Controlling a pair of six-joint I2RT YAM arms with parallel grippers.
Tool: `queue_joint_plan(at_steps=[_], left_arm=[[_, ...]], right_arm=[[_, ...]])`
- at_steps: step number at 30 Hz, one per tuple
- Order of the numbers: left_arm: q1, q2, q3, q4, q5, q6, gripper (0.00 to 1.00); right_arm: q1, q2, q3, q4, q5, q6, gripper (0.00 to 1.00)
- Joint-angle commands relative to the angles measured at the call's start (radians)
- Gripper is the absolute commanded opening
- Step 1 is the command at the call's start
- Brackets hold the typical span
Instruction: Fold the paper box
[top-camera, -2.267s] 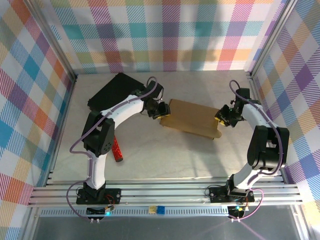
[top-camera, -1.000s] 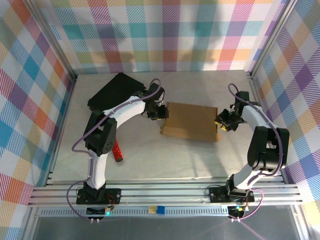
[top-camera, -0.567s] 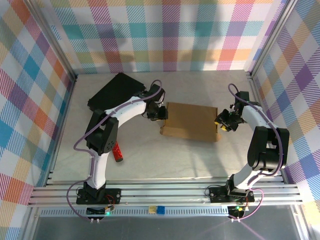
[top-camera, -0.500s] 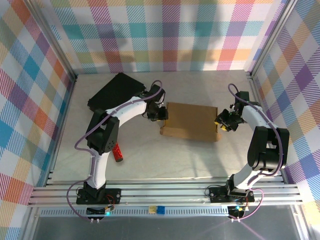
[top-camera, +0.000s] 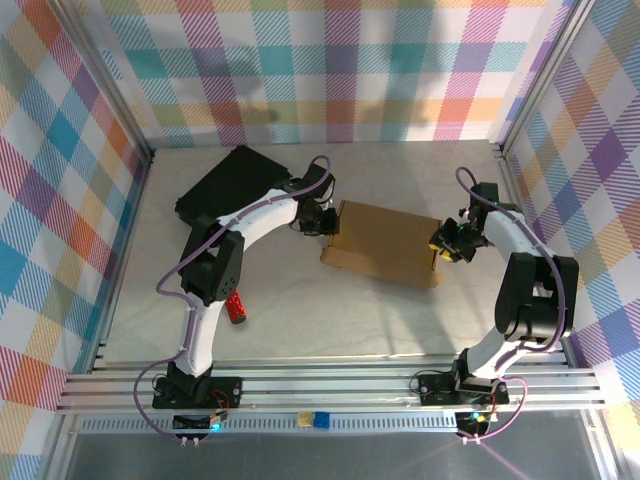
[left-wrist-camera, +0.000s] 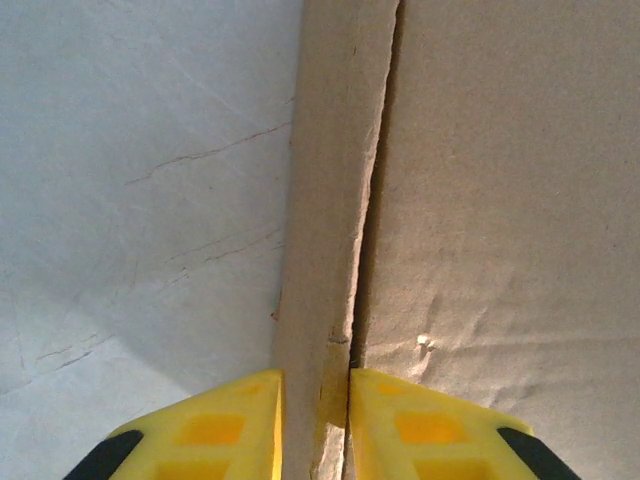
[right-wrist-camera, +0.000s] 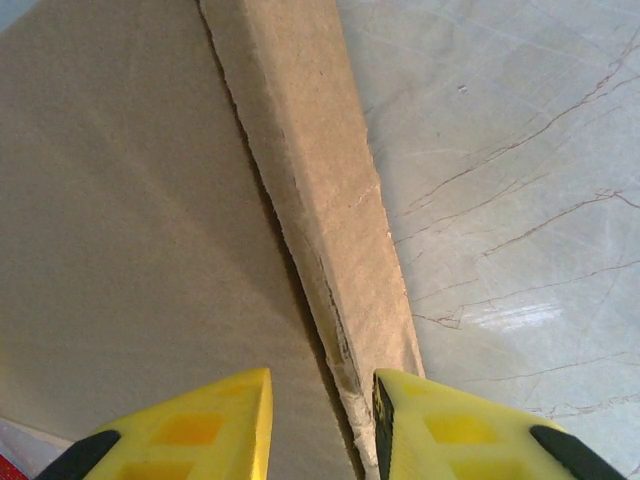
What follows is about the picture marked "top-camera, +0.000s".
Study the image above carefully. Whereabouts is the brown cardboard box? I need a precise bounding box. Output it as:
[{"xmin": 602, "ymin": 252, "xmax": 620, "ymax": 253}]
[{"xmin": 319, "ymin": 199, "xmax": 444, "ymax": 290}]

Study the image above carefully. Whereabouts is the red glitter cylinder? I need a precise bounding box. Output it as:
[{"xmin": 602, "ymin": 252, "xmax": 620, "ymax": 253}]
[{"xmin": 224, "ymin": 292, "xmax": 250, "ymax": 326}]

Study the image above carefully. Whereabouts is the aluminium side rail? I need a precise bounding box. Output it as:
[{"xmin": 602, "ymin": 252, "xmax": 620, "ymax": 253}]
[
  {"xmin": 492, "ymin": 142, "xmax": 576, "ymax": 369},
  {"xmin": 89, "ymin": 147, "xmax": 156, "ymax": 374}
]

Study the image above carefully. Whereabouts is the black case with metal handle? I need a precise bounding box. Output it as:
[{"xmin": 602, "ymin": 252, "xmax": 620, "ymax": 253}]
[{"xmin": 174, "ymin": 144, "xmax": 294, "ymax": 229}]

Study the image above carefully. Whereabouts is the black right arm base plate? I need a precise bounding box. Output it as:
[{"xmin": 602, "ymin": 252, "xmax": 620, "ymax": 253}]
[{"xmin": 417, "ymin": 372, "xmax": 511, "ymax": 406}]

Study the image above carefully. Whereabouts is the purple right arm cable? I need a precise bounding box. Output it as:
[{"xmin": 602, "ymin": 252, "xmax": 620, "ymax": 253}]
[{"xmin": 409, "ymin": 167, "xmax": 569, "ymax": 444}]

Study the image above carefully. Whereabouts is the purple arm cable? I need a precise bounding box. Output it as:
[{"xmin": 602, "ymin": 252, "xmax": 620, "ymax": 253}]
[
  {"xmin": 409, "ymin": 167, "xmax": 569, "ymax": 444},
  {"xmin": 133, "ymin": 154, "xmax": 335, "ymax": 444}
]

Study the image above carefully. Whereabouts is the aluminium mounting rail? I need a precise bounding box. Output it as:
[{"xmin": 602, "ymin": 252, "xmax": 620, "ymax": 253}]
[{"xmin": 54, "ymin": 357, "xmax": 609, "ymax": 414}]

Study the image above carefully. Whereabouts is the slotted grey cable duct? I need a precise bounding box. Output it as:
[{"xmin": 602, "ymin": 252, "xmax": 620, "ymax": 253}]
[{"xmin": 79, "ymin": 417, "xmax": 596, "ymax": 434}]

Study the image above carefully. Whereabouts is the aluminium frame post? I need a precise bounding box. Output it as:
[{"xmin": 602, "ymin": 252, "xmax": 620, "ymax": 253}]
[
  {"xmin": 52, "ymin": 0, "xmax": 156, "ymax": 164},
  {"xmin": 492, "ymin": 0, "xmax": 601, "ymax": 161}
]

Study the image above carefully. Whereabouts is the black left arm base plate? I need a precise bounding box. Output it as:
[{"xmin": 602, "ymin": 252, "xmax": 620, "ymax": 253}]
[{"xmin": 151, "ymin": 375, "xmax": 245, "ymax": 409}]

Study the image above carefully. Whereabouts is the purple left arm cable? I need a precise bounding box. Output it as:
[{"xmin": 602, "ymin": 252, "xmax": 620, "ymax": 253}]
[{"xmin": 133, "ymin": 154, "xmax": 335, "ymax": 444}]

